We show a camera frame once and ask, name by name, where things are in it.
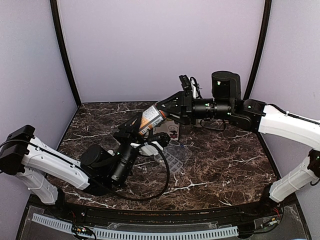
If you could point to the black frame post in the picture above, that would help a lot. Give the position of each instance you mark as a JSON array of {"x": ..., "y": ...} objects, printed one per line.
[
  {"x": 259, "y": 48},
  {"x": 63, "y": 51}
]

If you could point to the left black frame post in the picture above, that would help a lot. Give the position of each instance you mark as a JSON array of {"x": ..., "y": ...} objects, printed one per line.
[{"x": 63, "y": 51}]

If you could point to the right black frame post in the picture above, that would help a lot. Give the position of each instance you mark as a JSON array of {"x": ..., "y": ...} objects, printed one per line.
[{"x": 259, "y": 48}]

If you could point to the orange pill bottle grey cap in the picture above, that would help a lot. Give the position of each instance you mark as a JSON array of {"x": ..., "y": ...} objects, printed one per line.
[{"x": 150, "y": 119}]

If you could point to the square floral ceramic plate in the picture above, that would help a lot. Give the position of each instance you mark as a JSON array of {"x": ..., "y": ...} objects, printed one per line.
[{"x": 170, "y": 127}]

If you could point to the clear plastic pill organizer box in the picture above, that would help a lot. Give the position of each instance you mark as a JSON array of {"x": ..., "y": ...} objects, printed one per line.
[{"x": 176, "y": 155}]

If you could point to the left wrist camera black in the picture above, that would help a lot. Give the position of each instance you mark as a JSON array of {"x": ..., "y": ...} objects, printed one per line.
[{"x": 161, "y": 140}]

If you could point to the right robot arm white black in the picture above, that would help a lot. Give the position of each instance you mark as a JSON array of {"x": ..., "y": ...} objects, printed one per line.
[{"x": 252, "y": 116}]

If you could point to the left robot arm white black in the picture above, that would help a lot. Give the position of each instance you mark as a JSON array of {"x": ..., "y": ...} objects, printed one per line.
[{"x": 26, "y": 157}]

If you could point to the black front table rail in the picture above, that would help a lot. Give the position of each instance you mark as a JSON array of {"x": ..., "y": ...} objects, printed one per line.
[{"x": 240, "y": 214}]

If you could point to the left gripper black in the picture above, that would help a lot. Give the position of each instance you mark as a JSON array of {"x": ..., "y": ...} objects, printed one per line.
[{"x": 133, "y": 130}]

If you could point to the white slotted cable duct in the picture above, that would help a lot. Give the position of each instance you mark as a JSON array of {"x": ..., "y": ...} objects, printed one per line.
[{"x": 98, "y": 233}]

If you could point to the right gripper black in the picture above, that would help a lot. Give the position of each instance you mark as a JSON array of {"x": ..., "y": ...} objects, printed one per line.
[{"x": 183, "y": 109}]

